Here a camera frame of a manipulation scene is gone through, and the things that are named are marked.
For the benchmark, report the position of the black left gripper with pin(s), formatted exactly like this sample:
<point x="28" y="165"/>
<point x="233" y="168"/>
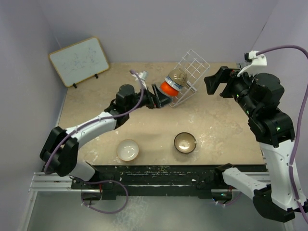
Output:
<point x="157" y="99"/>

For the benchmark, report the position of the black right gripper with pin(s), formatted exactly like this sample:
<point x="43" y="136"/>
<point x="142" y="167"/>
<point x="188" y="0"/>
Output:
<point x="226" y="75"/>

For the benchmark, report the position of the orange plastic bowl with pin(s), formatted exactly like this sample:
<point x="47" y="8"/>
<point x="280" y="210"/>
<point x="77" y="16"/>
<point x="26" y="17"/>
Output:
<point x="168" y="90"/>

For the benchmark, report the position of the blue floral ceramic bowl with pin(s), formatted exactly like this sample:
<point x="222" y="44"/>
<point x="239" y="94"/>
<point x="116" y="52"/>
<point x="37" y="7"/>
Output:
<point x="173" y="84"/>

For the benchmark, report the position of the black glossy bowl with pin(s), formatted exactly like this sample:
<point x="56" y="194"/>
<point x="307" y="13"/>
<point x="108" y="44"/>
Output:
<point x="179" y="76"/>

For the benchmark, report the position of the beige bowl dark rim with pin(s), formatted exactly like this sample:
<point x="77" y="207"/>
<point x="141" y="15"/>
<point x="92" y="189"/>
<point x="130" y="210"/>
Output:
<point x="185" y="142"/>

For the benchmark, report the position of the white bowl orange rim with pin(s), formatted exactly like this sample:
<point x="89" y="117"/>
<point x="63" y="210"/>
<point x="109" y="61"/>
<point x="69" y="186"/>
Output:
<point x="127" y="150"/>

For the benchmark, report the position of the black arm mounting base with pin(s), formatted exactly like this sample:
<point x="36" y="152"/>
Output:
<point x="153" y="181"/>

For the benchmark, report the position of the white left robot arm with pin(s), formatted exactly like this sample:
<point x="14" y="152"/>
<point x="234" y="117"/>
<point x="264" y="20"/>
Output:
<point x="60" y="150"/>

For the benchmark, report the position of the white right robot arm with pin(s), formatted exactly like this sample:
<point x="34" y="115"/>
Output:
<point x="278" y="200"/>

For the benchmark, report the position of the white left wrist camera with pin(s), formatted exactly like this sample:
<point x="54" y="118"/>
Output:
<point x="143" y="77"/>

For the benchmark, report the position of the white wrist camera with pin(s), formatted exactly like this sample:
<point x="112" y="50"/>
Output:
<point x="143" y="77"/>
<point x="254" y="63"/>

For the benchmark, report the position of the white wire dish rack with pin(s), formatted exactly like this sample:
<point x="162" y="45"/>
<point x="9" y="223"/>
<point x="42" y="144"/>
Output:
<point x="196" y="68"/>

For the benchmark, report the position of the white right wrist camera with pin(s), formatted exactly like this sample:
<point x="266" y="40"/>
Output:
<point x="254" y="63"/>

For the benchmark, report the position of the small whiteboard wooden frame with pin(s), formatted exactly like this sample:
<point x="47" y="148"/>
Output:
<point x="79" y="61"/>

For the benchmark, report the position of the aluminium extrusion rail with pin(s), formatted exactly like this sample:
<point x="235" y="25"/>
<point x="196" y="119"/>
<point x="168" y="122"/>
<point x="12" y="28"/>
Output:
<point x="50" y="183"/>

